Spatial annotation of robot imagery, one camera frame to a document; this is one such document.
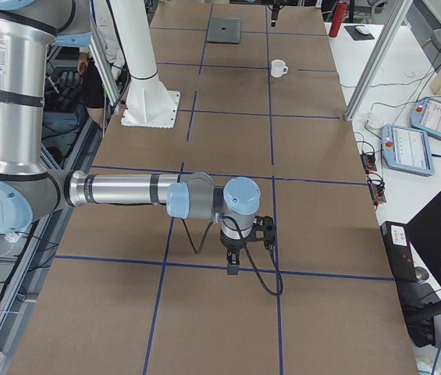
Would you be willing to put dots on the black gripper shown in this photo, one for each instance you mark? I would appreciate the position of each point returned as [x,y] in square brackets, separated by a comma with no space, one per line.
[231,244]
[274,14]

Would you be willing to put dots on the white ceramic cup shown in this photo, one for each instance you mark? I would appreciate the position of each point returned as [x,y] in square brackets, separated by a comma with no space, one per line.
[278,68]

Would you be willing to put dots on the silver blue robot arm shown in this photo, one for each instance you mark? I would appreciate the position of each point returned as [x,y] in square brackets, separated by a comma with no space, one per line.
[29,191]

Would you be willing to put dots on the grey closed laptop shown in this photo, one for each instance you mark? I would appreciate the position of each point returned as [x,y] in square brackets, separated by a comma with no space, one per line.
[224,30]

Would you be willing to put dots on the red cylindrical bottle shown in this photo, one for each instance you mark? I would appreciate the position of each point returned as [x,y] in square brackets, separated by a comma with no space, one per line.
[338,17]

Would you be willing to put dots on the brown paper table cover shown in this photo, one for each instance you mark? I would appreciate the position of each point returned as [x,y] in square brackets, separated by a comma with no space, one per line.
[286,273]

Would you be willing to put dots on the black mouse pad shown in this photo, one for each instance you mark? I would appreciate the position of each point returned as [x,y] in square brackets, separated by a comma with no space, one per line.
[357,36]

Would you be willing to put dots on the white computer mouse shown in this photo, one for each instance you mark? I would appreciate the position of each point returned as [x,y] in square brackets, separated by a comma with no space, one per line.
[362,29]

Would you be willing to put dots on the lower orange black adapter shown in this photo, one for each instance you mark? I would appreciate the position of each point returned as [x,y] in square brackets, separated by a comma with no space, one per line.
[376,187]

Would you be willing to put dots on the orange black adapter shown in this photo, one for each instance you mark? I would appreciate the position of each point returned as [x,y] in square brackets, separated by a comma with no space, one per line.
[368,161]
[376,187]

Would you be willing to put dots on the black desktop box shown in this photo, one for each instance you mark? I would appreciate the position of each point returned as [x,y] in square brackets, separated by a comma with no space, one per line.
[398,250]

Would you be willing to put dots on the upper orange black adapter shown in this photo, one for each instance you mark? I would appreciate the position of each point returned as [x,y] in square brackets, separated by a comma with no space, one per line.
[368,161]

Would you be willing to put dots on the near blue teach pendant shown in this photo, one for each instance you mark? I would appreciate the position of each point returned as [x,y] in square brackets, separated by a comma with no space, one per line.
[407,149]

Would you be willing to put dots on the blue teach pendant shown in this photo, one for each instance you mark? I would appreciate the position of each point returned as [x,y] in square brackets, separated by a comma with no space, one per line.
[426,116]
[407,149]

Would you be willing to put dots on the far blue teach pendant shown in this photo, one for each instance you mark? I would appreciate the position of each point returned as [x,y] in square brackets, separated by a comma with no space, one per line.
[426,116]

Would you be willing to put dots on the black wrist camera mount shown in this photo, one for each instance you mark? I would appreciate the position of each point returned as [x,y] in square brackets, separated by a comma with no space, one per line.
[264,230]

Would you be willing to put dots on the aluminium frame post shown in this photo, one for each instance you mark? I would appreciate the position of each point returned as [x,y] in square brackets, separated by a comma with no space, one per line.
[379,51]

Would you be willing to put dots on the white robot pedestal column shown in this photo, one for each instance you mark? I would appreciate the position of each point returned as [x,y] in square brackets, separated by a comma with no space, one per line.
[148,102]

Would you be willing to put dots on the aluminium side frame rack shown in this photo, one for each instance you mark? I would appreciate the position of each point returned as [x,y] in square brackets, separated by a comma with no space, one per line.
[70,141]

